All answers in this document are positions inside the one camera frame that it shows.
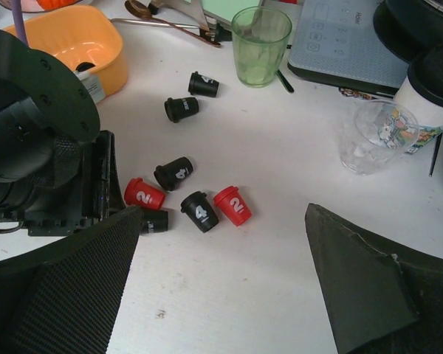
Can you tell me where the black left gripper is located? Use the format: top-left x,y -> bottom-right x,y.
22,131 -> 126,236

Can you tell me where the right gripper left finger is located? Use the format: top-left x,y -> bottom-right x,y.
0,206 -> 142,353

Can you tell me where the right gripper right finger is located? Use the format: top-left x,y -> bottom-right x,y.
305,204 -> 443,353

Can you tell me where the red capsule pair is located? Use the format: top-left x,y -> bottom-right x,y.
123,178 -> 165,210

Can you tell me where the black capsule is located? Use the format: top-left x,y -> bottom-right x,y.
164,97 -> 199,123
154,156 -> 193,192
188,72 -> 219,97
140,208 -> 169,235
75,62 -> 95,72

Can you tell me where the red capsule cluster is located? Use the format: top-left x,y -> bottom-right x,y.
213,186 -> 252,226

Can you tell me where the orange storage basket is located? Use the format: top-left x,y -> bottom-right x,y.
24,4 -> 128,98

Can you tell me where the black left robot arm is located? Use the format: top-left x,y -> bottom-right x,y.
0,29 -> 125,236

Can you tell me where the coffee cup black lid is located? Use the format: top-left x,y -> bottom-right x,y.
394,44 -> 443,154

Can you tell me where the black capsule numbered four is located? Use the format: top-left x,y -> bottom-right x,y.
181,191 -> 219,233

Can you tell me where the black capsule top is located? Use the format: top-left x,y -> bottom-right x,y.
188,72 -> 219,97

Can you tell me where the clear plastic cup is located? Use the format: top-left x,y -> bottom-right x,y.
339,100 -> 420,176

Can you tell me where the silver spoon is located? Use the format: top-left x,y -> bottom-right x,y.
110,18 -> 199,30

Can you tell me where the copper spoon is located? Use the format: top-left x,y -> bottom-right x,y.
124,0 -> 222,48

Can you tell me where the orange right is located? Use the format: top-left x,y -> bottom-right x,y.
36,0 -> 78,11

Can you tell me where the fruit bowl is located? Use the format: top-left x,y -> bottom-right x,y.
21,0 -> 94,14

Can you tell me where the green cutting board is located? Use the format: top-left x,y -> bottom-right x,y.
202,0 -> 263,22

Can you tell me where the green glass cup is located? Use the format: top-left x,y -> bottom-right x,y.
231,6 -> 292,89

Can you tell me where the grey induction cooker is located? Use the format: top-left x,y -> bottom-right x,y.
287,0 -> 408,97

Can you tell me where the black frying pan with lid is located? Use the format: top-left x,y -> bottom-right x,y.
373,0 -> 443,63

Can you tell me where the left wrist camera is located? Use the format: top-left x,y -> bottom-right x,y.
75,71 -> 106,104

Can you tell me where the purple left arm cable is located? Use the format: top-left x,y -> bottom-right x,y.
10,0 -> 29,45

